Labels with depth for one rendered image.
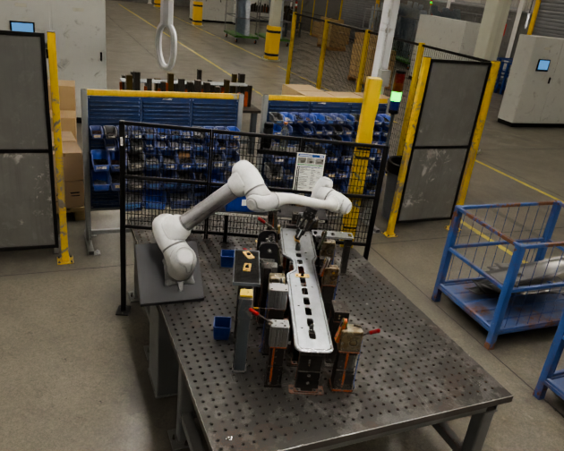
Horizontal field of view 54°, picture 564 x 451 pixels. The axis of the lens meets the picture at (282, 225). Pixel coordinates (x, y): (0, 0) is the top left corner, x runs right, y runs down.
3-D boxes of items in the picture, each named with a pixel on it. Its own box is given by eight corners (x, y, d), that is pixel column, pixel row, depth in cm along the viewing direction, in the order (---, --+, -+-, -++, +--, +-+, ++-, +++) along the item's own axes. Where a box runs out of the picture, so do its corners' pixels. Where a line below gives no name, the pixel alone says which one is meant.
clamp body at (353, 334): (356, 394, 280) (369, 335, 266) (328, 393, 279) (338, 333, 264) (353, 380, 290) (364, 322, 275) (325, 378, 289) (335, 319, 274)
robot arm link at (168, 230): (157, 255, 328) (141, 223, 333) (172, 255, 344) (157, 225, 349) (260, 184, 306) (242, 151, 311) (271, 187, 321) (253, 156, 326)
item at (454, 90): (387, 237, 635) (424, 56, 555) (380, 232, 647) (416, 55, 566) (460, 231, 675) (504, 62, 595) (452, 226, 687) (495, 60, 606)
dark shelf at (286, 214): (327, 224, 398) (328, 219, 397) (200, 213, 390) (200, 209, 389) (323, 211, 418) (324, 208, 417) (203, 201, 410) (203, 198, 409)
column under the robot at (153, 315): (156, 398, 360) (158, 312, 333) (147, 369, 385) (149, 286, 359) (201, 390, 372) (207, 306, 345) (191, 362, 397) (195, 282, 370)
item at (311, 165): (321, 193, 412) (327, 153, 399) (291, 191, 410) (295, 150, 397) (320, 192, 414) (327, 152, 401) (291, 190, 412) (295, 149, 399)
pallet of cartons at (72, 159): (86, 220, 591) (82, 123, 549) (0, 226, 555) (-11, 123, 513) (70, 181, 688) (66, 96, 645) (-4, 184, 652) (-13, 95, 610)
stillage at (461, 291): (529, 286, 562) (558, 199, 524) (594, 332, 495) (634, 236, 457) (431, 299, 518) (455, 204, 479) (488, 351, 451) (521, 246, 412)
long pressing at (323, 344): (339, 354, 261) (340, 352, 260) (292, 352, 259) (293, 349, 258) (311, 231, 387) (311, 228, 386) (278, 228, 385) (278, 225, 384)
